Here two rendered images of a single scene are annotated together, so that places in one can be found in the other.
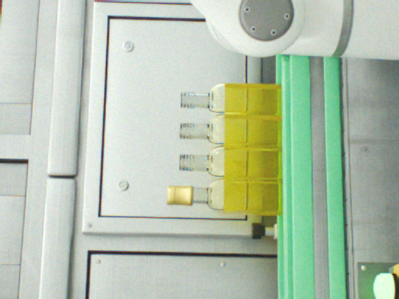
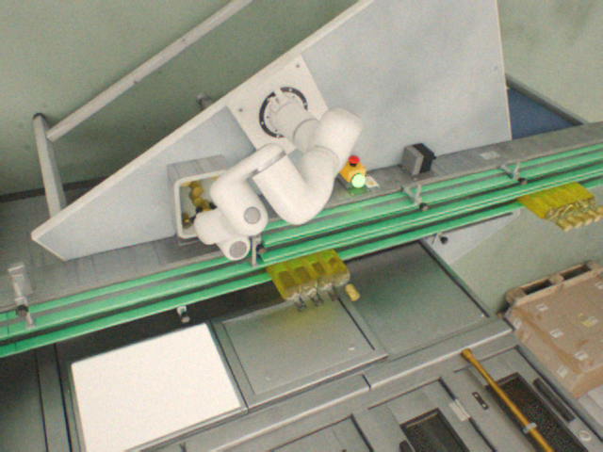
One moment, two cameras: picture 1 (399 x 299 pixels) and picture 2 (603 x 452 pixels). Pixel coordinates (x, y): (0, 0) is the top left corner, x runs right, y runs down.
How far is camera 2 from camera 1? 133 cm
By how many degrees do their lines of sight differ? 57
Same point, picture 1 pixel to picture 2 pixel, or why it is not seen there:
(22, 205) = (391, 401)
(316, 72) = (273, 231)
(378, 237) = (336, 193)
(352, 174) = not seen: hidden behind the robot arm
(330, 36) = not seen: hidden behind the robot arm
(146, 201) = (351, 332)
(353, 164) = not seen: hidden behind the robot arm
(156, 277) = (382, 321)
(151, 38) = (256, 366)
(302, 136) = (308, 227)
